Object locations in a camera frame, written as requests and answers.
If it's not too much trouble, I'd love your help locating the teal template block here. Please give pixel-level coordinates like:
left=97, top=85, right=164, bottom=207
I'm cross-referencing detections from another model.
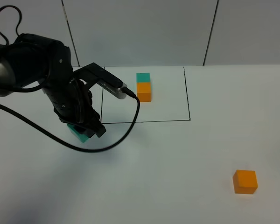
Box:
left=136, top=73, right=151, bottom=83

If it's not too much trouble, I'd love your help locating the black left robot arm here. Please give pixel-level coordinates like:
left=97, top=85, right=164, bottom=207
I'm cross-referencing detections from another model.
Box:
left=0, top=34, right=106, bottom=137

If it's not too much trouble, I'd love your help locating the orange template block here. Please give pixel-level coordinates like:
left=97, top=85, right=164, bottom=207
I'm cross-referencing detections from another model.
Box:
left=137, top=82, right=152, bottom=102

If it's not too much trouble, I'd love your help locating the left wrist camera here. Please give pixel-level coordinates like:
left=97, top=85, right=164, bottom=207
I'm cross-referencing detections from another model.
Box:
left=73, top=63, right=126, bottom=99

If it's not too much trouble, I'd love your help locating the black left camera cable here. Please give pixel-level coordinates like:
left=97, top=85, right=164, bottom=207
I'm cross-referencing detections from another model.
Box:
left=0, top=87, right=140, bottom=153

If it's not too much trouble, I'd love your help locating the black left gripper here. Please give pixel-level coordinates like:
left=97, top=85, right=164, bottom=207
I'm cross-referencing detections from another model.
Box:
left=42, top=78, right=106, bottom=138

